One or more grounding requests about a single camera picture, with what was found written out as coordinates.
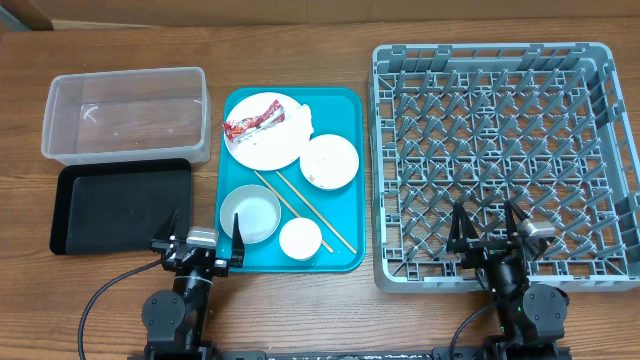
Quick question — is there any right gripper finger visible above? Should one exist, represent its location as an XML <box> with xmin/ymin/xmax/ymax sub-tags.
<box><xmin>447</xmin><ymin>202</ymin><xmax>480</xmax><ymax>245</ymax></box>
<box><xmin>504</xmin><ymin>199</ymin><xmax>530</xmax><ymax>241</ymax></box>

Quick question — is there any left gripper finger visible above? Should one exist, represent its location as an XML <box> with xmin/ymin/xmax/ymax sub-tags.
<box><xmin>152</xmin><ymin>207</ymin><xmax>179</xmax><ymax>240</ymax></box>
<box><xmin>231</xmin><ymin>213</ymin><xmax>245</xmax><ymax>260</ymax></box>

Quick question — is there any grey bowl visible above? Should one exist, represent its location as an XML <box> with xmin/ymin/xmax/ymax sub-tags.
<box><xmin>219</xmin><ymin>185</ymin><xmax>281</xmax><ymax>244</ymax></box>

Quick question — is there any white cup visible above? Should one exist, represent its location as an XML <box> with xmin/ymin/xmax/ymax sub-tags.
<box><xmin>279</xmin><ymin>218</ymin><xmax>322</xmax><ymax>261</ymax></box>

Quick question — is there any large pink plate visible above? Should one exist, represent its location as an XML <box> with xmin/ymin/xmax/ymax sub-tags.
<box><xmin>222</xmin><ymin>92</ymin><xmax>310</xmax><ymax>171</ymax></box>

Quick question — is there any red snack wrapper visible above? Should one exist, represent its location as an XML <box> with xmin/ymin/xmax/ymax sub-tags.
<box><xmin>222</xmin><ymin>100</ymin><xmax>285</xmax><ymax>144</ymax></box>

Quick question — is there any pink bowl with rice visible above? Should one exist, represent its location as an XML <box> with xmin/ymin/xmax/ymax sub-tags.
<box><xmin>299</xmin><ymin>134</ymin><xmax>360</xmax><ymax>191</ymax></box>

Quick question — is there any white napkin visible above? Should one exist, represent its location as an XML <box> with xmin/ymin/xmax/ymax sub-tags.
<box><xmin>286</xmin><ymin>104</ymin><xmax>314</xmax><ymax>143</ymax></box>

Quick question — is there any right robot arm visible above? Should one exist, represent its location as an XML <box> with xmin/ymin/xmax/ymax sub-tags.
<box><xmin>446</xmin><ymin>200</ymin><xmax>571</xmax><ymax>359</ymax></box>

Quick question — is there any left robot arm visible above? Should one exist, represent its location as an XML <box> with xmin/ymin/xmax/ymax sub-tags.
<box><xmin>141</xmin><ymin>212</ymin><xmax>245</xmax><ymax>360</ymax></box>

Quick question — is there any grey dishwasher rack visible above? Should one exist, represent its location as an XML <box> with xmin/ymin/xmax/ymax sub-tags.
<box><xmin>368</xmin><ymin>42</ymin><xmax>639</xmax><ymax>293</ymax></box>

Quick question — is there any clear plastic waste bin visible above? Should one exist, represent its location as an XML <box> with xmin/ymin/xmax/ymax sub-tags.
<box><xmin>41</xmin><ymin>66</ymin><xmax>212</xmax><ymax>166</ymax></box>

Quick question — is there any black plastic tray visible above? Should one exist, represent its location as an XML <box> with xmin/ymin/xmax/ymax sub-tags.
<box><xmin>49</xmin><ymin>158</ymin><xmax>193</xmax><ymax>255</ymax></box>

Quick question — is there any teal serving tray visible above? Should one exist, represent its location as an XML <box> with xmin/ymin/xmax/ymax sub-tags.
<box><xmin>215</xmin><ymin>87</ymin><xmax>366</xmax><ymax>273</ymax></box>

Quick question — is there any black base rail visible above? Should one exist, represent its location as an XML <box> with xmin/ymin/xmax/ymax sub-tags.
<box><xmin>127</xmin><ymin>344</ymin><xmax>572</xmax><ymax>360</ymax></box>

